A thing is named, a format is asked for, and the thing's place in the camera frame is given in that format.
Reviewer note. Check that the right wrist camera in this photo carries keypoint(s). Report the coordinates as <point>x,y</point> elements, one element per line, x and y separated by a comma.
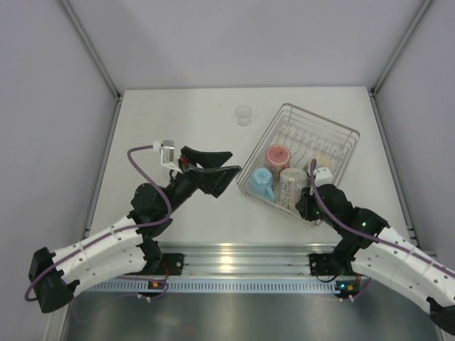
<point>322,176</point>

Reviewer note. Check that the perforated cable duct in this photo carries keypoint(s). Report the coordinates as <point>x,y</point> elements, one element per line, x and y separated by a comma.
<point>219,286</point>

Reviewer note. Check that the light blue mug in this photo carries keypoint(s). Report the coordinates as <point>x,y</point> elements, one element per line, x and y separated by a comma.
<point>261,184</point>

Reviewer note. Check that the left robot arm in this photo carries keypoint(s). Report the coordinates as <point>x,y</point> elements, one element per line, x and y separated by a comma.
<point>128,246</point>

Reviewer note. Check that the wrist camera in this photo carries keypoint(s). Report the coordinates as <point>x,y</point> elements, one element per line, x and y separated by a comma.
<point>166,150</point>
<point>322,176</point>

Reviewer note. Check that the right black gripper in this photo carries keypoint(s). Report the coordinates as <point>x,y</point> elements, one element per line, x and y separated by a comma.
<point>304,204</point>

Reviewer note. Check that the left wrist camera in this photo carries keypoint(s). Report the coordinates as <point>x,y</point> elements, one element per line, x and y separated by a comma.
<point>166,150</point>

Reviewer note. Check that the orange interior white mug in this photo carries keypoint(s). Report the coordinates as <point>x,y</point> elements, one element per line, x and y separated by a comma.
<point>291,183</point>

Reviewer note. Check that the cream coral pattern mug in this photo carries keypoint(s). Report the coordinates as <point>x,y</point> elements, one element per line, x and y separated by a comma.
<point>321,161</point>

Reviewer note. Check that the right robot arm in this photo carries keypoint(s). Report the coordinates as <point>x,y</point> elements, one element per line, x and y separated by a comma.
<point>371,247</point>

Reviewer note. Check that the wire dish rack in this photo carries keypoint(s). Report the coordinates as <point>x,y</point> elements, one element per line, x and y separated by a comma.
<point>304,134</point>

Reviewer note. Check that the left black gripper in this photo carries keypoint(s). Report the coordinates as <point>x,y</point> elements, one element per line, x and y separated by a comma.
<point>210,178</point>

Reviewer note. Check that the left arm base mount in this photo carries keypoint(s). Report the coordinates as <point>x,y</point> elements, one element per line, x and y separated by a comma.
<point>170,263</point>

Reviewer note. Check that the aluminium mounting rail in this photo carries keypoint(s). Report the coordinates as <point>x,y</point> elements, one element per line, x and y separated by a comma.
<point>229,260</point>

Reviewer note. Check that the pink patterned mug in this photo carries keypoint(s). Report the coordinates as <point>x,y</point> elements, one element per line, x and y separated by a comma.
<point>277,157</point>

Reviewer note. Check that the clear glass cup far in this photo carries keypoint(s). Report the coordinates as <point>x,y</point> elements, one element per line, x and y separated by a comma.
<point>243,115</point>

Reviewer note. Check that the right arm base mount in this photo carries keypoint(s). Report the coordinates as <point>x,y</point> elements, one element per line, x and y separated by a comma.
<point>322,265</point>

